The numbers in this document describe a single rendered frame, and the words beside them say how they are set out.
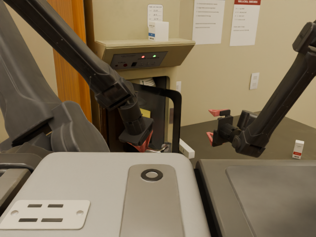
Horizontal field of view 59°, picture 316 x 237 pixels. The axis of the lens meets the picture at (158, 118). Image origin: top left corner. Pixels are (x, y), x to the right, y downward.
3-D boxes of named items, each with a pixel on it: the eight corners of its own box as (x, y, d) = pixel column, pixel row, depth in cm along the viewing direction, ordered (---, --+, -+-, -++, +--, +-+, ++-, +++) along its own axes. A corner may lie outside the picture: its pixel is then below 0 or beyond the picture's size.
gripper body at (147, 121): (119, 142, 81) (111, 124, 76) (137, 118, 87) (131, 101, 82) (138, 147, 78) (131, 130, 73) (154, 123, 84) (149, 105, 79)
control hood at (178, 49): (95, 71, 94) (93, 40, 90) (177, 64, 108) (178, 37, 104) (106, 78, 84) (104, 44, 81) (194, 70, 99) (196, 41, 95)
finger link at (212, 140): (215, 119, 112) (231, 128, 104) (213, 136, 115) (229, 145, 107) (201, 122, 109) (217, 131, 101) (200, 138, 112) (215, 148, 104)
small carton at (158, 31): (148, 39, 95) (148, 21, 93) (161, 39, 98) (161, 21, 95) (154, 41, 91) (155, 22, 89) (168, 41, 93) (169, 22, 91)
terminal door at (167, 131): (106, 177, 109) (101, 77, 94) (176, 204, 95) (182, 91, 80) (105, 178, 108) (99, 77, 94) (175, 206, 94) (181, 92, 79)
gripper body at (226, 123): (230, 114, 103) (244, 121, 97) (227, 139, 107) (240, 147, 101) (216, 117, 100) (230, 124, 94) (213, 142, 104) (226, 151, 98)
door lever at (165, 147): (144, 144, 93) (144, 137, 92) (169, 152, 88) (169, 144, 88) (134, 151, 89) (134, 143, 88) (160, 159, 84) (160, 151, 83)
